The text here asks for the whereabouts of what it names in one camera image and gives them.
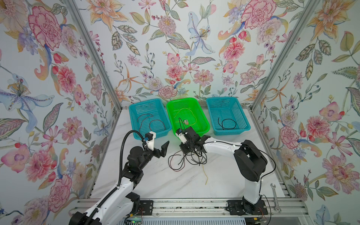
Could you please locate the black cable pile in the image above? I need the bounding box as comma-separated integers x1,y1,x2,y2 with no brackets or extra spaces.
168,118,208,172

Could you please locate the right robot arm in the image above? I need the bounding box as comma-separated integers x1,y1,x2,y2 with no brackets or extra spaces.
175,127,268,215

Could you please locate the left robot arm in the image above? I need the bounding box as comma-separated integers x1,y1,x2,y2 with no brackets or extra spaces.
69,141,170,225

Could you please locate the bright green basket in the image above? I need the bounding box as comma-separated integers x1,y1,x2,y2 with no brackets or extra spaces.
166,97,210,136

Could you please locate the teal basket left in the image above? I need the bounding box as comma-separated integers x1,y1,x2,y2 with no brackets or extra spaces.
128,98,172,137

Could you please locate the teal basket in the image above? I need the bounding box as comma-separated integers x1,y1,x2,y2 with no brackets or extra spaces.
206,97,251,136
128,98,172,137

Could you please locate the teal basket right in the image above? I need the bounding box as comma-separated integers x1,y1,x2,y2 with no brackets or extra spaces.
206,97,251,136

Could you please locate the silver wrench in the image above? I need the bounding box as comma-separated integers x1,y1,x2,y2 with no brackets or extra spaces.
271,183,282,213

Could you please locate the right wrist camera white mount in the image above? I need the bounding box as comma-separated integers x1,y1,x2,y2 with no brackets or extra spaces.
176,128,188,144

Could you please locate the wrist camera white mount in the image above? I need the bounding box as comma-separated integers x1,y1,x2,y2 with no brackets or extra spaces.
143,131,156,152
176,128,188,144

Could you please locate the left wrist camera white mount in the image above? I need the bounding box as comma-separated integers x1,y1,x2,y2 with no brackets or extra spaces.
143,131,156,152

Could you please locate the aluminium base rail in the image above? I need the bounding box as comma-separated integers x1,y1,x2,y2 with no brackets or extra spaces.
138,197,309,218

